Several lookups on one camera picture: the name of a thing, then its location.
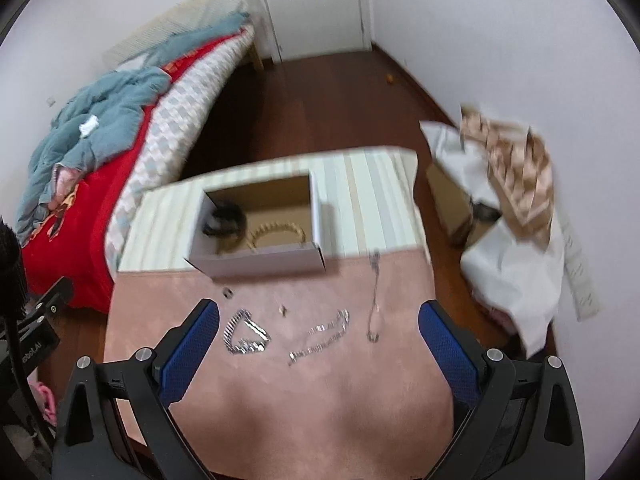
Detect pink table mat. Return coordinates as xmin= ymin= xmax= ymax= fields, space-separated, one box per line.
xmin=104 ymin=249 xmax=454 ymax=479

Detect tan beaded bracelet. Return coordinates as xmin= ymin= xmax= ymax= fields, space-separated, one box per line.
xmin=245 ymin=221 xmax=306 ymax=253

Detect red bed sheet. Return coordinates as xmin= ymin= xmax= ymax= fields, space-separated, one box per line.
xmin=20 ymin=31 xmax=241 ymax=313

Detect blue-grey blanket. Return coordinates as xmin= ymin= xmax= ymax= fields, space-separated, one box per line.
xmin=14 ymin=12 xmax=250 ymax=245

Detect white door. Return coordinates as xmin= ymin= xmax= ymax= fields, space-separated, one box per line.
xmin=260 ymin=0 xmax=371 ymax=63

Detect silver chain bracelet blue stones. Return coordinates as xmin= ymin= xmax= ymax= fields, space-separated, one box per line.
xmin=288 ymin=309 xmax=350 ymax=366

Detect thin silver necklace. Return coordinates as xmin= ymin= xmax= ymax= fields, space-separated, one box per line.
xmin=365 ymin=250 xmax=382 ymax=344

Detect brown cardboard box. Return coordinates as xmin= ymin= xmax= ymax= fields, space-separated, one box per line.
xmin=426 ymin=162 xmax=502 ymax=248

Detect checkered white quilt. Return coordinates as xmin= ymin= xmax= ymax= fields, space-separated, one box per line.
xmin=104 ymin=24 xmax=255 ymax=275

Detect white wrapping paper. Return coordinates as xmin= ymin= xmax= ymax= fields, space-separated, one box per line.
xmin=420 ymin=122 xmax=564 ymax=358

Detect white wall socket strip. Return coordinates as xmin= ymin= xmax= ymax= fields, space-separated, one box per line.
xmin=555 ymin=205 xmax=601 ymax=322

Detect white cardboard box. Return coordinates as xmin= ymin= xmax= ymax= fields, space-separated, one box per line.
xmin=184 ymin=171 xmax=326 ymax=280

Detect brown patterned paper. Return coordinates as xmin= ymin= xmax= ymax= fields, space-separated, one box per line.
xmin=460 ymin=105 xmax=554 ymax=250

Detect black bracelet in box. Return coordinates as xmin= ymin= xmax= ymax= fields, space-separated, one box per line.
xmin=202 ymin=199 xmax=248 ymax=239

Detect striped pillow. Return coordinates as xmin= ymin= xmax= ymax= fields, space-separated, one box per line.
xmin=102 ymin=0 xmax=250 ymax=70

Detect striped pale table cloth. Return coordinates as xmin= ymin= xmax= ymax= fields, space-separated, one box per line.
xmin=118 ymin=146 xmax=428 ymax=273

